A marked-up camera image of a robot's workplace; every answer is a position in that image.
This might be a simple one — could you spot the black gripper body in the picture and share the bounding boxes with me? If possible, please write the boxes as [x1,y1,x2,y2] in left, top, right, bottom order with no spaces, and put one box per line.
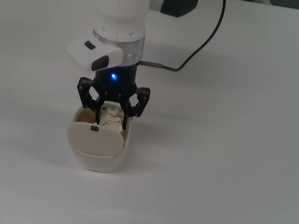
[90,58,143,106]

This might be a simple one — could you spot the white paper trash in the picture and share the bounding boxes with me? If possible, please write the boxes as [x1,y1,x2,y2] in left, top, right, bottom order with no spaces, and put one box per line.
[97,103,128,136]

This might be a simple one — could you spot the cream swing bin lid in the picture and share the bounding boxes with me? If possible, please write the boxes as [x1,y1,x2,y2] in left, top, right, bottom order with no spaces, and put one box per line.
[62,119,128,162]

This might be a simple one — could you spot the small white bin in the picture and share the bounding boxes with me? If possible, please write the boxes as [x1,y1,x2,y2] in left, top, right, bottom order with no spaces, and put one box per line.
[60,104,135,177]

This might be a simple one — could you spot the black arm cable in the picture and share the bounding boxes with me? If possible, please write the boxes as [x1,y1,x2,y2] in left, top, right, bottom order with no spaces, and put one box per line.
[138,0,227,79]

